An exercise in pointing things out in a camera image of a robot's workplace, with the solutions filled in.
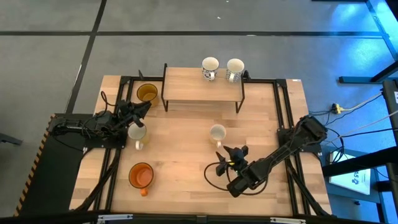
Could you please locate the yellow power plug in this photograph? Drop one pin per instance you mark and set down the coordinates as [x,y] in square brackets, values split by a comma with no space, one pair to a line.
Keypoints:
[337,108]

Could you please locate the grey furniture foot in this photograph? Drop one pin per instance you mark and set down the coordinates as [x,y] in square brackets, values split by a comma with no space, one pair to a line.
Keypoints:
[11,139]

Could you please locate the black ramp hazard stripe edge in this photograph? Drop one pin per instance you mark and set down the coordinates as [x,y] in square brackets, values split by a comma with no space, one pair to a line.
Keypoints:
[53,174]

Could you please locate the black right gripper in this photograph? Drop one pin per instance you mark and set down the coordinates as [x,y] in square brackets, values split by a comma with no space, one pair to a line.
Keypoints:
[237,163]

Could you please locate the wooden shelf black metal legs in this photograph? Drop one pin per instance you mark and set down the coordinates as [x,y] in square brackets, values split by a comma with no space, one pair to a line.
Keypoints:
[192,87]

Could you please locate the silver metal bracket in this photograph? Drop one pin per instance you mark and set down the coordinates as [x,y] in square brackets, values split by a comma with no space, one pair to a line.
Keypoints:
[115,217]
[287,221]

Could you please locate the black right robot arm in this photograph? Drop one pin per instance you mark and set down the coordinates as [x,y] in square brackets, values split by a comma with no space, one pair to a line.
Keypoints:
[280,152]

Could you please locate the black equipment rack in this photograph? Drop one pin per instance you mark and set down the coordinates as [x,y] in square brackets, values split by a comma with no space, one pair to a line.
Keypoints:
[392,140]

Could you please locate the white mug blue lattice print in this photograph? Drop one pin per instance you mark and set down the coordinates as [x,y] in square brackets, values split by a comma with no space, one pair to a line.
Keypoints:
[234,66]

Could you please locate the white mug dark floral print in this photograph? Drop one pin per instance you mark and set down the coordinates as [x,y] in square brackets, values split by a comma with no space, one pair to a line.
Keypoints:
[210,63]

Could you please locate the orange glass mug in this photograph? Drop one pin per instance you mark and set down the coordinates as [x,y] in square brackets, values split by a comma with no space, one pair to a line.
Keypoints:
[141,175]

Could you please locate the black aluminium table frame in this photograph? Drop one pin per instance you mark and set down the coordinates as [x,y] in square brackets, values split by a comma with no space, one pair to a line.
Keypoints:
[281,83]

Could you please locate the black desk frame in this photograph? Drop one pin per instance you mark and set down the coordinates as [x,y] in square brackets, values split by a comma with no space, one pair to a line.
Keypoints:
[357,79]

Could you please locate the black metal beam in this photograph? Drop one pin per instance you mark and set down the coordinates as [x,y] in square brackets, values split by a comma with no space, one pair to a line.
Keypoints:
[357,161]

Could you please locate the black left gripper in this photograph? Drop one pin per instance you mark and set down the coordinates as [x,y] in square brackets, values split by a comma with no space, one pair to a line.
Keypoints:
[126,112]

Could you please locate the plain yellow mug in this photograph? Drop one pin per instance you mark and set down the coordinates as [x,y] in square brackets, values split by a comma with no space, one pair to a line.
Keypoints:
[136,134]

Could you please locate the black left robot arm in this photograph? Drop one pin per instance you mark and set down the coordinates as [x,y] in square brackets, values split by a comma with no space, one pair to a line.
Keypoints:
[99,124]

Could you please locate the amber glass mug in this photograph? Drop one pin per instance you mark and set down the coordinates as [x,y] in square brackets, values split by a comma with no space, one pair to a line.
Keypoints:
[147,92]

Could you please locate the white board blue logo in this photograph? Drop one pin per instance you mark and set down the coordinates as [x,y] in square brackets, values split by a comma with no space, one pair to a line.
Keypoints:
[348,182]

